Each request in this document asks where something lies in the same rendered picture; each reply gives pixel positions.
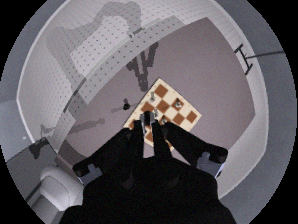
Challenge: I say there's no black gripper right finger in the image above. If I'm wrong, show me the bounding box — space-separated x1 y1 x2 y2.
150 112 228 189

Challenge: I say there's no brown and cream chessboard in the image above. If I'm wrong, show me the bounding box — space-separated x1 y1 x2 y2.
123 78 202 147

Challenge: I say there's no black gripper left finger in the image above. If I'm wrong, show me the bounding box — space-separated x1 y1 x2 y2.
72 113 146 191

